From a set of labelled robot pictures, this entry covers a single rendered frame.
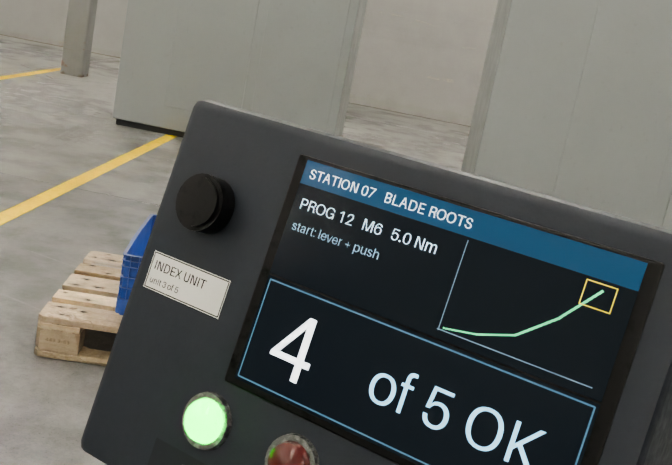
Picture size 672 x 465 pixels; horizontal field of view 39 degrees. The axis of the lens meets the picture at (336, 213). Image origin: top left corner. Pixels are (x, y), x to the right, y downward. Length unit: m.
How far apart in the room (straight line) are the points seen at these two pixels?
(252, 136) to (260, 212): 0.04
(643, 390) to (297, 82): 7.22
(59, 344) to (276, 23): 4.70
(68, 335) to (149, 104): 4.72
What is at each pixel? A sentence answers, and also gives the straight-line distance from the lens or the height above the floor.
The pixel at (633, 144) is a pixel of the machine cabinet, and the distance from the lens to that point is 6.11.
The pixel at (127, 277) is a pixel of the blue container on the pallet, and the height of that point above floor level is 0.28.
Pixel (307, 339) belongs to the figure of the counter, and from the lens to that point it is 0.43.
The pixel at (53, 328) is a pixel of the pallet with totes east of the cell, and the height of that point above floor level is 0.11.
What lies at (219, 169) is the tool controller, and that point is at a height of 1.23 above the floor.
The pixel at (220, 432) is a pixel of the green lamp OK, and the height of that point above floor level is 1.12.
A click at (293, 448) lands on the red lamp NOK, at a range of 0.42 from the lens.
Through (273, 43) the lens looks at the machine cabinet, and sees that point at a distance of 7.56.
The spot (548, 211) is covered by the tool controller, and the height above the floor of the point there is 1.25.
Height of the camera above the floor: 1.32
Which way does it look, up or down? 13 degrees down
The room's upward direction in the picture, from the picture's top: 11 degrees clockwise
